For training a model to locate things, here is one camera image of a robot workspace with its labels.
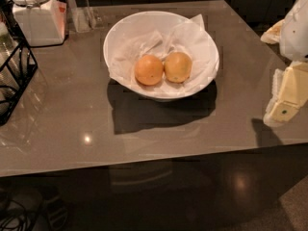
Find white paper liner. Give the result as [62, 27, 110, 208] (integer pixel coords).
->
[108, 13, 220, 98]

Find black wire rack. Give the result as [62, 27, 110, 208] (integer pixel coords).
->
[0, 0, 38, 125]

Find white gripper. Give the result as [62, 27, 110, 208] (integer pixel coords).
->
[261, 0, 308, 127]

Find orange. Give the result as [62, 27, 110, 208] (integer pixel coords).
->
[134, 55, 164, 86]
[165, 52, 193, 83]

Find white bowl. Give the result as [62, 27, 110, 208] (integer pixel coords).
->
[102, 10, 220, 101]

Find black cables on floor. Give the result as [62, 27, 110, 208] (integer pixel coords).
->
[0, 190, 42, 231]

